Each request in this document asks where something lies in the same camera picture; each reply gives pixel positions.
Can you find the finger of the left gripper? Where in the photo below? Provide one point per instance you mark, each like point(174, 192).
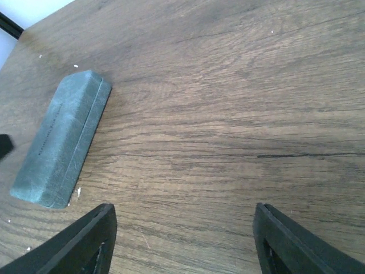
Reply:
point(6, 145)

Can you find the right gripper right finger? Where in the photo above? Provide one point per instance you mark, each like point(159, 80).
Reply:
point(284, 246)

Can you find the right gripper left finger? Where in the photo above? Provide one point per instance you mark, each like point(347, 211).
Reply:
point(85, 246)

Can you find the blue-grey glasses case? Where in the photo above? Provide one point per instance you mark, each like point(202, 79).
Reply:
point(56, 156)

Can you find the black frame post left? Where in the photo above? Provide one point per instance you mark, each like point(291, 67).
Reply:
point(10, 27)

